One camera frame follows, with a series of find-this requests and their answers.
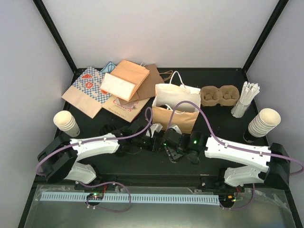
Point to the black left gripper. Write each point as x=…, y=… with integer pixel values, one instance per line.
x=156, y=144

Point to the orange kraft paper bag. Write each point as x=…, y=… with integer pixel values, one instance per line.
x=184, y=100

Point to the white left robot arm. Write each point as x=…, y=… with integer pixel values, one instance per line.
x=61, y=159

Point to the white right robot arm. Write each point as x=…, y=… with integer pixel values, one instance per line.
x=260, y=164

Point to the cream cakes printed paper bag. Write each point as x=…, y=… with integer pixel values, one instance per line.
x=128, y=111

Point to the dark brown paper bag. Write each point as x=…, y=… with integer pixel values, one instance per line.
x=147, y=88

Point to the folded orange paper bag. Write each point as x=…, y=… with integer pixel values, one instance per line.
x=124, y=80

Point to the cardboard cup carrier stack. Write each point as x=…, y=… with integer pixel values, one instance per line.
x=227, y=95

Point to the blue checkered paper bag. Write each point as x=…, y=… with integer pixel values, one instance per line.
x=85, y=93

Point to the light blue paper bag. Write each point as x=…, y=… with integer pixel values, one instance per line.
x=108, y=68

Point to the cup of white straws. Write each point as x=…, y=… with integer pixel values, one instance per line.
x=249, y=91

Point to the left stack of paper cups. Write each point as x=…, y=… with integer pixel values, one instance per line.
x=66, y=122

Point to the stack of paper cups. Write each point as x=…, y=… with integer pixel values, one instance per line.
x=265, y=121
x=66, y=122

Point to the right stack of paper cups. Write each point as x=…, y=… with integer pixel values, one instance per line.
x=265, y=121

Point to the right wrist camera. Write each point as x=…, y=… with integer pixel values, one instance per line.
x=175, y=128

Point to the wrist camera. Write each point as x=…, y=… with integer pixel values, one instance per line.
x=154, y=128
x=175, y=128

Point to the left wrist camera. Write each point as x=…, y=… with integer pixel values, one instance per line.
x=154, y=128

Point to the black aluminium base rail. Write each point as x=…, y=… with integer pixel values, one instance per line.
x=209, y=183

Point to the white slotted cable duct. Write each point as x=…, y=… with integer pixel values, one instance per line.
x=133, y=198

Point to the right black frame post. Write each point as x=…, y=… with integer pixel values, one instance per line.
x=280, y=6

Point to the black frame post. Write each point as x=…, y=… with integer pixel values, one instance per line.
x=55, y=33
x=280, y=6

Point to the left black frame post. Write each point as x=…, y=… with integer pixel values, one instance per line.
x=55, y=33

